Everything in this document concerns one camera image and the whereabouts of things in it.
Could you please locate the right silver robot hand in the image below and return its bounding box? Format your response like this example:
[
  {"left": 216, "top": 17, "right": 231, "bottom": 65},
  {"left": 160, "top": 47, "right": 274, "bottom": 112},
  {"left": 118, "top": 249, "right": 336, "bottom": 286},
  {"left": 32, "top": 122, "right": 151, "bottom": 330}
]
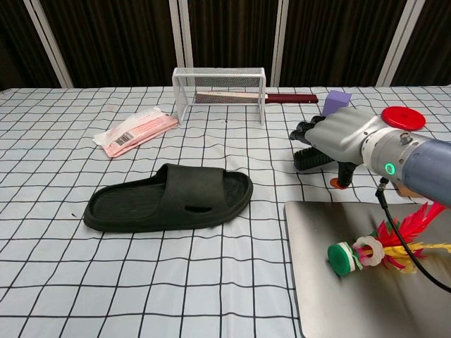
[{"left": 289, "top": 106, "right": 383, "bottom": 189}]

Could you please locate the grey tool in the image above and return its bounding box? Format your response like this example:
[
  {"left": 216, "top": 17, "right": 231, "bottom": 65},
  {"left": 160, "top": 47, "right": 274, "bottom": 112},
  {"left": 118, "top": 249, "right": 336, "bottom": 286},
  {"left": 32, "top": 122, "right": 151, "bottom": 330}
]
[{"left": 292, "top": 146, "right": 339, "bottom": 173}]

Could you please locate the black rubber slipper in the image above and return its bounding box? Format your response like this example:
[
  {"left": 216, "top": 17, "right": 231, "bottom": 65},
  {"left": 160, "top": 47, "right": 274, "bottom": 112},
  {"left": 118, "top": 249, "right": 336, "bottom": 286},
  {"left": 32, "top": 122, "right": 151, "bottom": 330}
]
[{"left": 83, "top": 163, "right": 254, "bottom": 233}]

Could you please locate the purple foam cube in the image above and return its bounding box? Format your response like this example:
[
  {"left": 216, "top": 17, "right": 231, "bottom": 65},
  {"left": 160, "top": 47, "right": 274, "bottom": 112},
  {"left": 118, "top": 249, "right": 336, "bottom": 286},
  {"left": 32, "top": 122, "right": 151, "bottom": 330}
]
[{"left": 322, "top": 89, "right": 352, "bottom": 116}]

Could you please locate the red round disc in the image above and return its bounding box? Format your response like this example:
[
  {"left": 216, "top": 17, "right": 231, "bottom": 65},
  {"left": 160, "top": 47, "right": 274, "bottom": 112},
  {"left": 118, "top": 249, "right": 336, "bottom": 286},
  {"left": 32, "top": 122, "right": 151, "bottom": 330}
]
[{"left": 381, "top": 106, "right": 426, "bottom": 130}]

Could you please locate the colourful feather shuttlecock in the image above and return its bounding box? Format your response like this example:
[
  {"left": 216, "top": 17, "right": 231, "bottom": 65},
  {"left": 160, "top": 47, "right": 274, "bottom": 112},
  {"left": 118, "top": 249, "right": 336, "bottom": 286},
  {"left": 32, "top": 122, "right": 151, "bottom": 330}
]
[{"left": 326, "top": 202, "right": 451, "bottom": 277}]

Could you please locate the grey metal tray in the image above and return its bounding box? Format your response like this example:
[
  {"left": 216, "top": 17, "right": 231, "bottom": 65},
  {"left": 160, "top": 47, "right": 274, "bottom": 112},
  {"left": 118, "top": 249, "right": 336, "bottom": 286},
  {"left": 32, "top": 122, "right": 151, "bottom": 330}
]
[{"left": 283, "top": 200, "right": 451, "bottom": 338}]

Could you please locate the pink packaged item with barcode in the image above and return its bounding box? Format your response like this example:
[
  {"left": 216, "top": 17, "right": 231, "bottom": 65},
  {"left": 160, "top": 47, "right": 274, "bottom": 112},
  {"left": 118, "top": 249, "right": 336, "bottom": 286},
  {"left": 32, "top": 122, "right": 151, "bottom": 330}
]
[{"left": 93, "top": 108, "right": 179, "bottom": 158}]

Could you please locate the checked white tablecloth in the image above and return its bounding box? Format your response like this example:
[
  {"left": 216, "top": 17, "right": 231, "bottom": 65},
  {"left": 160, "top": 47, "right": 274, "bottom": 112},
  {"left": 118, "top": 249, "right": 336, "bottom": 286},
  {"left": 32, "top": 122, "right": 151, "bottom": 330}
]
[{"left": 0, "top": 84, "right": 451, "bottom": 338}]

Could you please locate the white partition frame post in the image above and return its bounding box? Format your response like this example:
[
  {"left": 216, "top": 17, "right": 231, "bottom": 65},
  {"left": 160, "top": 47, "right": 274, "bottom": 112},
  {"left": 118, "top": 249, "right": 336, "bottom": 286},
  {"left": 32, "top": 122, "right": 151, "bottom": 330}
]
[
  {"left": 375, "top": 0, "right": 422, "bottom": 87},
  {"left": 168, "top": 0, "right": 194, "bottom": 87},
  {"left": 268, "top": 0, "right": 294, "bottom": 87},
  {"left": 23, "top": 0, "right": 74, "bottom": 88}
]

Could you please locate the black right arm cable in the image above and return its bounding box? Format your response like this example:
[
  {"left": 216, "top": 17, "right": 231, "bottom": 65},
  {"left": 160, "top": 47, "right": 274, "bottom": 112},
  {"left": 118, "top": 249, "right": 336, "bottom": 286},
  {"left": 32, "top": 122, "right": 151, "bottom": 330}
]
[{"left": 376, "top": 177, "right": 451, "bottom": 290}]

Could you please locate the white wire mesh rack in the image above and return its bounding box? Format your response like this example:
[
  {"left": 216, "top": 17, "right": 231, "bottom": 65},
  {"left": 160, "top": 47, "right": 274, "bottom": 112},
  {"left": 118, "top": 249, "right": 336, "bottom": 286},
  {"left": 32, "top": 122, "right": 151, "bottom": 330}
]
[{"left": 171, "top": 66, "right": 266, "bottom": 125}]

